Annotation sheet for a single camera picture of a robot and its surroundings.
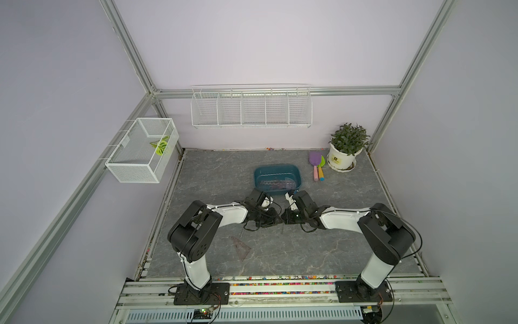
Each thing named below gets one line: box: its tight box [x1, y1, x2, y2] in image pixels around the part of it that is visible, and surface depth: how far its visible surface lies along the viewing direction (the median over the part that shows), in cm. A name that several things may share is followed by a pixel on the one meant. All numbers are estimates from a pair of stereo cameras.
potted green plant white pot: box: [326, 122, 373, 173], surface depth 102 cm
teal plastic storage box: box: [253, 164, 303, 196], surface depth 107 cm
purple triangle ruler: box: [271, 183, 297, 190], surface depth 107 cm
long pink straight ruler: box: [259, 180, 296, 188], surface depth 107 cm
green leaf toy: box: [149, 135, 170, 156], surface depth 83 cm
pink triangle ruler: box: [230, 236, 252, 262], surface depth 86 cm
